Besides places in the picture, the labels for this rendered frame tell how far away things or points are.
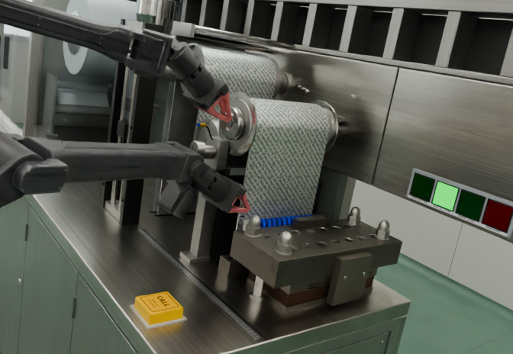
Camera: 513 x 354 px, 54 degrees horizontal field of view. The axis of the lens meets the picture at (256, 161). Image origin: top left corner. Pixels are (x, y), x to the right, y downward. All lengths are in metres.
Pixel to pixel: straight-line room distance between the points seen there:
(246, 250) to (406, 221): 3.10
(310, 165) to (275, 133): 0.15
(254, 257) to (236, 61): 0.55
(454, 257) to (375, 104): 2.73
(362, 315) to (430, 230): 2.86
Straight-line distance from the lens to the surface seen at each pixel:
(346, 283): 1.16
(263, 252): 1.04
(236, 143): 1.15
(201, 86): 1.04
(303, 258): 1.05
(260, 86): 1.40
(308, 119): 1.22
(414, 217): 4.07
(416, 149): 1.22
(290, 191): 1.24
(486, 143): 1.13
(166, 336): 0.97
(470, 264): 3.88
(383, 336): 1.30
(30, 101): 1.97
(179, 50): 1.02
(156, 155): 0.89
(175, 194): 1.01
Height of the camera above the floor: 1.43
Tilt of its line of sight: 13 degrees down
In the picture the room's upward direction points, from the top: 10 degrees clockwise
